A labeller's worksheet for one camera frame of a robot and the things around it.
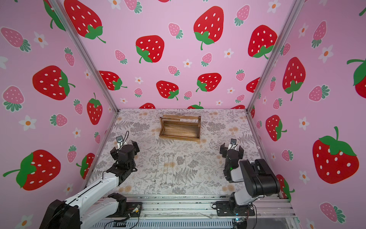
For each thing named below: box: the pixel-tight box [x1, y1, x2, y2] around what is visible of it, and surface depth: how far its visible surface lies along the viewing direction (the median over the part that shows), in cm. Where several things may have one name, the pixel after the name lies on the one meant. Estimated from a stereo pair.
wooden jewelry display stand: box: [159, 114, 202, 142], surface depth 109 cm
